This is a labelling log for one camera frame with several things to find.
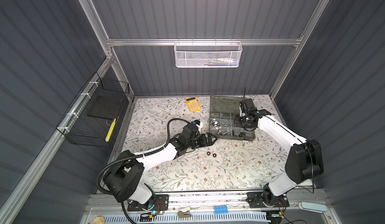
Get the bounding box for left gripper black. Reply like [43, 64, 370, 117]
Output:
[186, 132, 218, 150]

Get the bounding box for green transparent compartment organizer box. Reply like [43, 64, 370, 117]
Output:
[209, 96, 256, 141]

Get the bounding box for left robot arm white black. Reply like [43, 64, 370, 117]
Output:
[96, 118, 218, 209]

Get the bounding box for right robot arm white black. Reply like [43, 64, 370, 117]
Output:
[234, 99, 324, 207]

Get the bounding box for black nuts cluster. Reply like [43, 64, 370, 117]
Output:
[207, 151, 217, 158]

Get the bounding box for pile of screws and wingnuts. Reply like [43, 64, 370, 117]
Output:
[210, 119, 232, 136]

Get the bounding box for black bolts in box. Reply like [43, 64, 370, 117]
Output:
[232, 129, 253, 140]

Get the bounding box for yellow calculator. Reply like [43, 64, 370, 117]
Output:
[185, 97, 201, 113]

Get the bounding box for floral patterned table mat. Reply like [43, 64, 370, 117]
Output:
[122, 97, 287, 192]

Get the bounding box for blue toy brick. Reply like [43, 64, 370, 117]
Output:
[214, 206, 228, 215]

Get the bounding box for light blue oblong case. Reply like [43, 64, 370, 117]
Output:
[298, 202, 327, 213]

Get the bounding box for white wire mesh basket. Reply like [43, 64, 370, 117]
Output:
[173, 41, 243, 68]

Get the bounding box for black wire mesh basket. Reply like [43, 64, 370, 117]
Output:
[56, 73, 130, 147]

